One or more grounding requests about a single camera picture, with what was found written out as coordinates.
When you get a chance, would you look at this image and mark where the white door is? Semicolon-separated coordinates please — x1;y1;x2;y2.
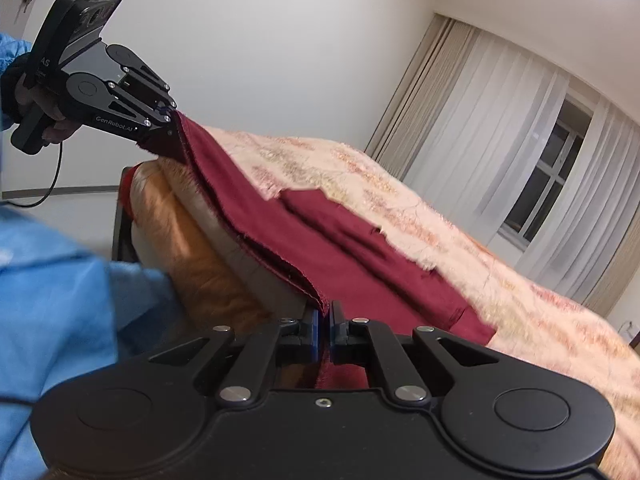
0;0;56;41

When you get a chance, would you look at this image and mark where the black cable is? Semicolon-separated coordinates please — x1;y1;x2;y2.
2;141;65;208

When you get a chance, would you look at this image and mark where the window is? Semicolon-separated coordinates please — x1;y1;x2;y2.
497;92;596;253

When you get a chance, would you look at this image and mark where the person's left forearm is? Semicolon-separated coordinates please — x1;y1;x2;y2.
0;31;32;131

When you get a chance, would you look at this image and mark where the dark red sweater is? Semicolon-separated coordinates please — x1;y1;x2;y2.
135;110;497;391

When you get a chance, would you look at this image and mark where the person's blue clothing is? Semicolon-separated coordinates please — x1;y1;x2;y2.
0;202;181;480

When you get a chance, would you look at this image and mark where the beige curtain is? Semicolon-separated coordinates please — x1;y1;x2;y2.
582;232;640;318
365;12;481;181

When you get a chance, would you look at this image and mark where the sheer white curtain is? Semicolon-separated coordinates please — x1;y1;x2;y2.
515;100;640;306
402;27;571;241

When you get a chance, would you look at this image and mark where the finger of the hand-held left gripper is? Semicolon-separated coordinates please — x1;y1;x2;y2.
107;84;172;127
120;57;178;111

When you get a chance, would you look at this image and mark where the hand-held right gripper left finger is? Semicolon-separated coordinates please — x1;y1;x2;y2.
147;307;323;408

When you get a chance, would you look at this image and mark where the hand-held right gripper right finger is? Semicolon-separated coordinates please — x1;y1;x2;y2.
330;301;501;407

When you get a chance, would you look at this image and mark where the bed with floral blanket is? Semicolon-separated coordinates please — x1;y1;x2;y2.
200;125;640;480

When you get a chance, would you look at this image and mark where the person's left hand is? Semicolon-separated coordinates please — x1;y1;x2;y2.
14;72;78;147

